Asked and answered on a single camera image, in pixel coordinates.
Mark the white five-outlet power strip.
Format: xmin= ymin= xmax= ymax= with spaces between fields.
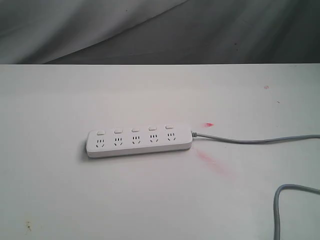
xmin=86 ymin=123 xmax=193 ymax=159

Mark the grey backdrop cloth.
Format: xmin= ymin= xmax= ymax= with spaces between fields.
xmin=0 ymin=0 xmax=320 ymax=65

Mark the grey power cable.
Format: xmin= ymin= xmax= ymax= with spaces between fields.
xmin=190 ymin=130 xmax=320 ymax=240

